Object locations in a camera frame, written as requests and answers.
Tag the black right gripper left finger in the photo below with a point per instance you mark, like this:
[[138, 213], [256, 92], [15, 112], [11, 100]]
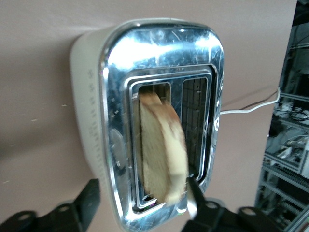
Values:
[[79, 207]]

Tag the white toaster with chrome top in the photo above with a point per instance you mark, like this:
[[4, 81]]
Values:
[[116, 108]]

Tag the slice of white bread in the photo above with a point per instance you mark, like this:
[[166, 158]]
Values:
[[164, 145]]

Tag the metal shelving rack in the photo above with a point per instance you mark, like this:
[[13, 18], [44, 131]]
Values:
[[289, 145]]

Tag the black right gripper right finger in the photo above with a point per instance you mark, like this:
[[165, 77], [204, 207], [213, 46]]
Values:
[[217, 217]]

